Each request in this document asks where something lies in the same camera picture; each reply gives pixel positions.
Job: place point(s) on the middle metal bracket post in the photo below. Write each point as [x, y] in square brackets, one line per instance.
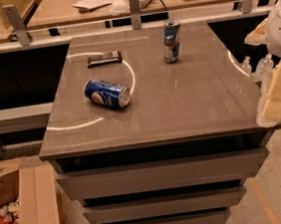
[135, 14]

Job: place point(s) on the middle grey drawer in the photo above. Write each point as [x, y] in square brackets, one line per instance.
[166, 205]

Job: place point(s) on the white papers on desk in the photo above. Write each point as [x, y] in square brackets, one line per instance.
[92, 4]

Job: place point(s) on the cardboard box with groceries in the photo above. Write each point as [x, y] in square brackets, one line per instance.
[33, 187]

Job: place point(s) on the dark chocolate bar wrapper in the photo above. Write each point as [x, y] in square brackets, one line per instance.
[113, 57]

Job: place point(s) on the clear plastic water bottle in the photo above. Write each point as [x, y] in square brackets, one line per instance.
[264, 65]

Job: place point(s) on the redbull can upright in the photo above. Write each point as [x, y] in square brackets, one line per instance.
[171, 40]

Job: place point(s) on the left metal bracket post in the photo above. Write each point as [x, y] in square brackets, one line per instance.
[17, 24]

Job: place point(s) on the top grey drawer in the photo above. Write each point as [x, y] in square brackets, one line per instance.
[160, 175]

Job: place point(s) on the blue pepsi can lying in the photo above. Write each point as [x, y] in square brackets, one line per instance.
[107, 93]

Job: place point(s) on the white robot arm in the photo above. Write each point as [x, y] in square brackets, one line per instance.
[268, 32]

